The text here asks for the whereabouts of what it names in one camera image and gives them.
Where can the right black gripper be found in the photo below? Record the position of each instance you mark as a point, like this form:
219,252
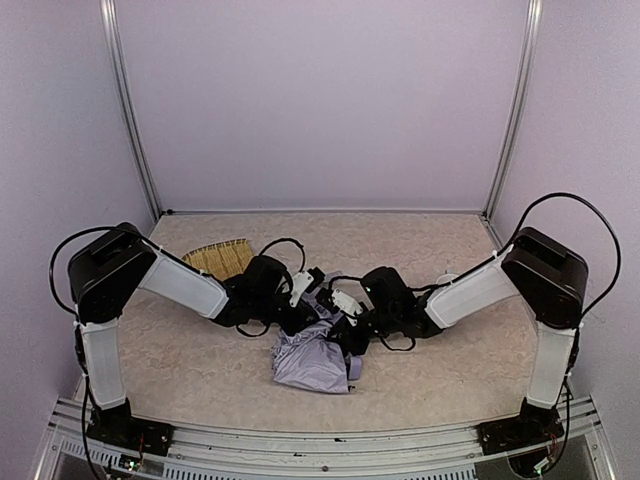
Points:
347,327

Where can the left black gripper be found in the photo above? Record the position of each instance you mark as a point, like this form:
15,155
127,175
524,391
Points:
304,313

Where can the lavender folding umbrella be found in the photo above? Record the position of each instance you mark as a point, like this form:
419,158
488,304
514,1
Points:
308,360

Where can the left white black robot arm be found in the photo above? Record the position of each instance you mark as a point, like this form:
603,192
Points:
121,268

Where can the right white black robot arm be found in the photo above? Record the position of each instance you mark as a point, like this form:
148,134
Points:
550,278

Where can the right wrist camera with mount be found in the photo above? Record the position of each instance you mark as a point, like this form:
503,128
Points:
338,301

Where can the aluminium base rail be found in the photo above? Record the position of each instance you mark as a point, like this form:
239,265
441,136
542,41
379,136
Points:
199,452

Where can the left aluminium frame post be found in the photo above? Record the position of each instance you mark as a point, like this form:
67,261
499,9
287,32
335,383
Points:
109,15

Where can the aluminium frame post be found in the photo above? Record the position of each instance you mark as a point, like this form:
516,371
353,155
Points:
109,15
518,102

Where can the right aluminium frame post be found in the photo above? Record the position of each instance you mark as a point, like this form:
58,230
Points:
518,102

